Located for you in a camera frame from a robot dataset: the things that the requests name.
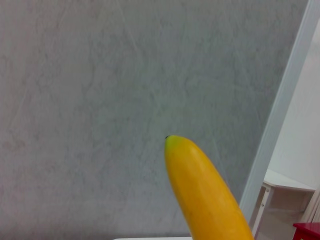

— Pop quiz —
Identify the yellow banana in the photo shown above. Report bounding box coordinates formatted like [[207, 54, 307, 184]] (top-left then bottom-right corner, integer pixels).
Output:
[[164, 134, 255, 240]]

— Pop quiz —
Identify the white shelf furniture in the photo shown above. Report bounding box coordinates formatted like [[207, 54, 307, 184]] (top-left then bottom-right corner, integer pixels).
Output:
[[252, 168, 317, 237]]

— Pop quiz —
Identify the red box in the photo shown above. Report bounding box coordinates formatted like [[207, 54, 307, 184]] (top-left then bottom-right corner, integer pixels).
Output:
[[292, 221, 320, 240]]

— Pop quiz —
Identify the white partition frame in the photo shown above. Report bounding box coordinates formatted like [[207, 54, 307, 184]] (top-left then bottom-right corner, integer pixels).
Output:
[[239, 0, 320, 228]]

